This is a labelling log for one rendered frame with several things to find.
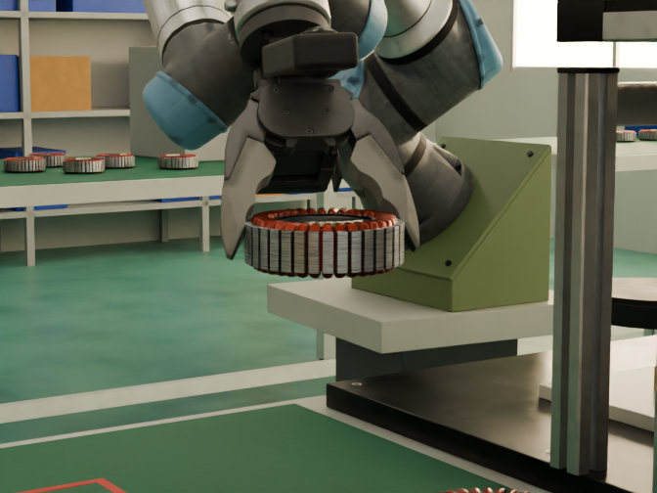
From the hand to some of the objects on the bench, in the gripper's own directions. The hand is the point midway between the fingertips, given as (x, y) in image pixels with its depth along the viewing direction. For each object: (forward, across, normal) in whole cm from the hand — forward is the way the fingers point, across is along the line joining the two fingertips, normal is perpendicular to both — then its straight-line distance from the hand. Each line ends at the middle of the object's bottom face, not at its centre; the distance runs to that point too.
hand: (326, 246), depth 99 cm
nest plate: (+6, -32, -19) cm, 38 cm away
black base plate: (+6, -44, -22) cm, 50 cm away
